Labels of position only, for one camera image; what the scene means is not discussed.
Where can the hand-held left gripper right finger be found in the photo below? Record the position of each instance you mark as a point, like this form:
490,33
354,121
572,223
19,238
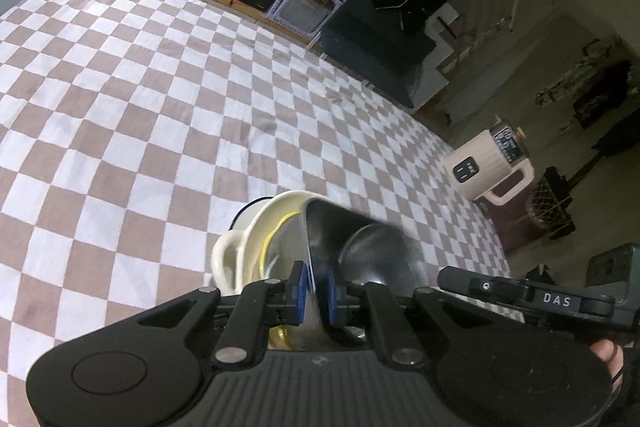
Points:
330,302

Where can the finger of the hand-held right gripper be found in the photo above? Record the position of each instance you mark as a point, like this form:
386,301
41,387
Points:
480,286

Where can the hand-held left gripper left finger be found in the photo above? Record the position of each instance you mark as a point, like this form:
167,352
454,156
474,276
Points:
300,292

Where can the floral bowl with yellow rim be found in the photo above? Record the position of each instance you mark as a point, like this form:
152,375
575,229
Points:
282,247

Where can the rectangular steel container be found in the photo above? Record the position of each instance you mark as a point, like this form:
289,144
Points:
325,237

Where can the rounded steel bowl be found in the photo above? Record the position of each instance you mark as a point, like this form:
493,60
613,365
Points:
380,252

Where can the person's right hand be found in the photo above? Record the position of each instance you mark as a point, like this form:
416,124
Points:
610,357

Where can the cream electric kettle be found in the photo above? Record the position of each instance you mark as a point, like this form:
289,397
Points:
480,167

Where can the checkered tablecloth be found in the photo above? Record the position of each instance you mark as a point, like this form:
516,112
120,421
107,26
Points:
150,107

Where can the dark storage box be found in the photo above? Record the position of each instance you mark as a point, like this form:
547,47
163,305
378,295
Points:
370,52

